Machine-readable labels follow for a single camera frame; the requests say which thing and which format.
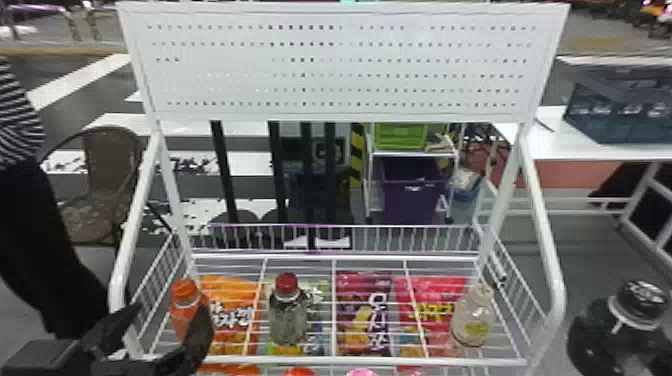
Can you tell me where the green basket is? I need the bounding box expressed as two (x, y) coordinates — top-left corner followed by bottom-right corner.
(373, 122), (430, 152)

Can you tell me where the white wire rack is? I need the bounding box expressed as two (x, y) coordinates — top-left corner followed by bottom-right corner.
(107, 0), (571, 376)

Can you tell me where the dark bottle with red cap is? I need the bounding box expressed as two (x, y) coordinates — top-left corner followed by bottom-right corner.
(268, 271), (311, 347)

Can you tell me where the orange snack packet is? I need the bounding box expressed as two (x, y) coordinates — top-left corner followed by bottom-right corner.
(198, 274), (265, 359)

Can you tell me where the purple crate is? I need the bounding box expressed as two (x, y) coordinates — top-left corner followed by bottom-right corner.
(379, 156), (449, 226)

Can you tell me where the purple snack packet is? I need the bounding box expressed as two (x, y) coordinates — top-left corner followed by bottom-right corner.
(335, 270), (396, 359)

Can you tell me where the pale yellow bottle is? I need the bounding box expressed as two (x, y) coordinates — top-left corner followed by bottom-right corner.
(449, 281), (496, 348)

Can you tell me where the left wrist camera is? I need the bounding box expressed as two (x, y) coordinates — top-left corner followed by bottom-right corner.
(1, 337), (85, 376)

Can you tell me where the white side table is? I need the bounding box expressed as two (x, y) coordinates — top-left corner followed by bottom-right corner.
(474, 104), (672, 274)

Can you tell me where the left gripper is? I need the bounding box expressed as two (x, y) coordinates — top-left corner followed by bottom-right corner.
(80, 302), (216, 376)

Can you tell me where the brown chair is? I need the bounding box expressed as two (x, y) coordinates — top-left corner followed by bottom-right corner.
(40, 125), (146, 246)

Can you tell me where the striped post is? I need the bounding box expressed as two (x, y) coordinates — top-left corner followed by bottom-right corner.
(348, 122), (367, 189)

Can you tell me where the dark blue crate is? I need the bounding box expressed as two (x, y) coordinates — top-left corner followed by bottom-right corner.
(562, 64), (672, 145)

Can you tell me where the person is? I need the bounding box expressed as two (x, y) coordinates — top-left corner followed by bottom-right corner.
(0, 55), (110, 340)

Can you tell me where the orange bottle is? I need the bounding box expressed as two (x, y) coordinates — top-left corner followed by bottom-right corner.
(168, 278), (212, 344)

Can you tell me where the red snack packet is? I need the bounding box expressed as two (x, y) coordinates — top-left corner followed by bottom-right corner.
(394, 274), (470, 359)

